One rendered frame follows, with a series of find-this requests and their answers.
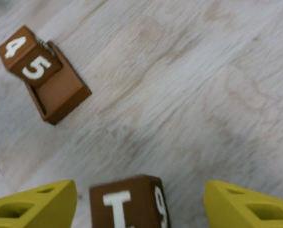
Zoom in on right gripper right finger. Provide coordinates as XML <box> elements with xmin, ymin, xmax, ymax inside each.
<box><xmin>204</xmin><ymin>180</ymin><xmax>283</xmax><ymax>228</ymax></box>

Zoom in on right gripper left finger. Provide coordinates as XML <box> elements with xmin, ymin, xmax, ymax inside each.
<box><xmin>0</xmin><ymin>180</ymin><xmax>78</xmax><ymax>228</ymax></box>

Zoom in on brown cube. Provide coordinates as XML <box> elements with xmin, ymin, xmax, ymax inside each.
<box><xmin>90</xmin><ymin>176</ymin><xmax>173</xmax><ymax>228</ymax></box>
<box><xmin>0</xmin><ymin>27</ymin><xmax>63</xmax><ymax>90</ymax></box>

